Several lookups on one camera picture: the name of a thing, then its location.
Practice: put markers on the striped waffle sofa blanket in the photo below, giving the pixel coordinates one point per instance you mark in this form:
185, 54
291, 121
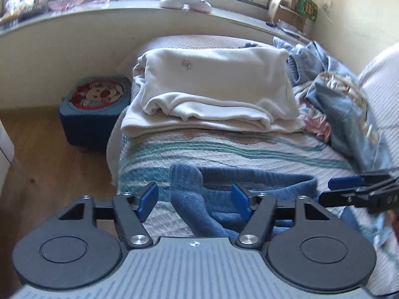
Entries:
218, 149

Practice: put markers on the small pink glass dish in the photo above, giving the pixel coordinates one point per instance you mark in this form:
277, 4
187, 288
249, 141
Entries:
99, 2

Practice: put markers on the pink garment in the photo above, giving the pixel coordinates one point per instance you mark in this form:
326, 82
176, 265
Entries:
319, 127

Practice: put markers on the white floor appliance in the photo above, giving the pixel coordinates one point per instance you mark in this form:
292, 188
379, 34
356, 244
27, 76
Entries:
5, 146

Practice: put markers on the light blue jacket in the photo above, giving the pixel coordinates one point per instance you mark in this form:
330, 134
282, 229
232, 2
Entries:
343, 115

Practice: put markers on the cardboard box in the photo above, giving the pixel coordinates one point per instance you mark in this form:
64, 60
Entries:
286, 14

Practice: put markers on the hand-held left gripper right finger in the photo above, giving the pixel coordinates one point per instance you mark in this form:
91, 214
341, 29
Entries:
241, 201

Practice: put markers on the small dark cloth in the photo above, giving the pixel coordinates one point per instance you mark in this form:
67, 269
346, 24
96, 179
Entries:
247, 45

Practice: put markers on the blue fleece pants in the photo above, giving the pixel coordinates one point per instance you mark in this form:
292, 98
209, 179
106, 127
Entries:
205, 205

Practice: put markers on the light blue knit sweater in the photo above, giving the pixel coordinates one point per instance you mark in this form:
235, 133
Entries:
299, 62

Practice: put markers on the blue cartoon stool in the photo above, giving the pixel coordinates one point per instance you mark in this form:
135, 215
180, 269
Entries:
93, 121

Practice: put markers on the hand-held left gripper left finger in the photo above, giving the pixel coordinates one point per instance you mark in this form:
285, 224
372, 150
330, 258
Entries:
148, 201

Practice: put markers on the beige window ledge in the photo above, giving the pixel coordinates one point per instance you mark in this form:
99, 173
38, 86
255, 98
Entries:
78, 43

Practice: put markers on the pile of snack packets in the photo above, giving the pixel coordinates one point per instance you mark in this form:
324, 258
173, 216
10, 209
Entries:
18, 6

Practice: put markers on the white wall socket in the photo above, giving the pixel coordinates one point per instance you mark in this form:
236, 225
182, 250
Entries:
327, 4

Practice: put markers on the cream fleece top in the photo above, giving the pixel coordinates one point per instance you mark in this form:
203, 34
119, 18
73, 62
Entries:
218, 78

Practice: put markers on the small black tool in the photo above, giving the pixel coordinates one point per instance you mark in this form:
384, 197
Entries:
271, 24

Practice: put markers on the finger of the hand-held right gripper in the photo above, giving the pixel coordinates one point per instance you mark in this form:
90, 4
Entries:
336, 199
343, 182

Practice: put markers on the white ribbed garment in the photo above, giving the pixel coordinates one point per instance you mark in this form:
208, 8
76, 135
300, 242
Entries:
140, 121

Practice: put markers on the green box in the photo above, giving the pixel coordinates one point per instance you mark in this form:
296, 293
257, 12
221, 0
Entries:
307, 7

